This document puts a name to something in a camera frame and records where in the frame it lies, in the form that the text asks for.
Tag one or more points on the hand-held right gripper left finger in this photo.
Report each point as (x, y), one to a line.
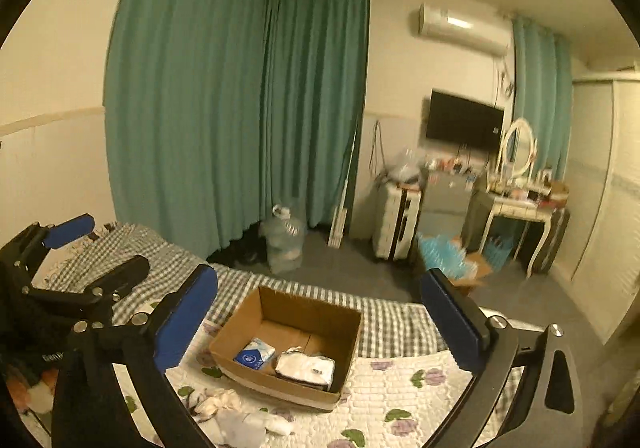
(185, 320)

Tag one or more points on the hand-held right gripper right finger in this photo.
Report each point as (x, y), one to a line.
(450, 323)

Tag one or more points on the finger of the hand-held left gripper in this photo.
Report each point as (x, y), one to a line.
(122, 275)
(67, 230)

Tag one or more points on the floral white cloth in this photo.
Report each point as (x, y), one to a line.
(212, 403)

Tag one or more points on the brown cardboard box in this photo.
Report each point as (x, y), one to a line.
(300, 323)

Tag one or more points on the small open cardboard box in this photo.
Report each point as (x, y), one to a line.
(475, 273)

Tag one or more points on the orange and white plush toy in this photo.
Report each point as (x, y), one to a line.
(30, 390)

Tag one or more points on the grey checkered blanket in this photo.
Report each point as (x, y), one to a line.
(235, 288)

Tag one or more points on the blue plastic bag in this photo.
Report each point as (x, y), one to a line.
(442, 260)

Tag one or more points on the blue and white tissue pack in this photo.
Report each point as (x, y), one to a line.
(255, 353)

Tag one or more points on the dark cloth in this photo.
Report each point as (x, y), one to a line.
(240, 250)

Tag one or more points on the blue plastic basket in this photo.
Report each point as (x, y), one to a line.
(501, 248)

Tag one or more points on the floral white quilt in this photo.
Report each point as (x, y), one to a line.
(390, 393)

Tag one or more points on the white suitcase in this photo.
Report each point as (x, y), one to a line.
(395, 223)

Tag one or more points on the clear plastic water jug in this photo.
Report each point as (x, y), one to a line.
(284, 243)

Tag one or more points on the white dressing table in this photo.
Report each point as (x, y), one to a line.
(515, 210)

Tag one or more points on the dark suitcase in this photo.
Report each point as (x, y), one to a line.
(552, 240)

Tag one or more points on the white flat mop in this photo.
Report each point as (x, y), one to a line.
(345, 208)

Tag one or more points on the cluster of cosmetic bottles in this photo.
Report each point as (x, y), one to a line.
(535, 188)

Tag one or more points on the clear plastic bag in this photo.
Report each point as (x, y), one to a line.
(404, 165)

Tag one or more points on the wide green curtain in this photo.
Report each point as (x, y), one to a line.
(185, 103)

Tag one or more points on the white oval vanity mirror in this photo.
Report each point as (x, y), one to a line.
(520, 148)

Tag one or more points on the white wardrobe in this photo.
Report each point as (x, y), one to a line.
(610, 198)

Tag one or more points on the narrow green curtain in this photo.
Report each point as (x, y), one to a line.
(540, 98)

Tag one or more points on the white air conditioner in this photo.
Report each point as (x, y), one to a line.
(462, 28)

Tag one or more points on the black wall television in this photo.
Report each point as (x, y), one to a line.
(462, 120)

